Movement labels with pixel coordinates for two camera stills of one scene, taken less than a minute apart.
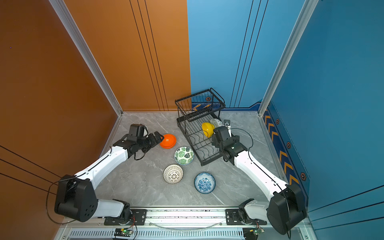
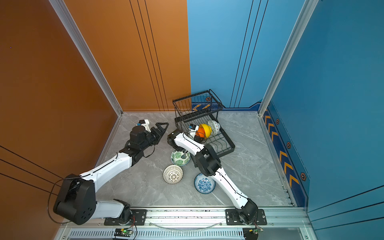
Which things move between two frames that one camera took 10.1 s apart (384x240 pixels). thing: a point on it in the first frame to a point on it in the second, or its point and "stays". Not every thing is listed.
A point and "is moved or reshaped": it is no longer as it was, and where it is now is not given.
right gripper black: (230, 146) to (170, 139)
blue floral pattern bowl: (204, 182) stays
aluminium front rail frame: (177, 224) stays
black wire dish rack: (198, 115) stays
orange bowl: (169, 141) is moved or reshaped
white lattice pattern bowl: (173, 174) stays
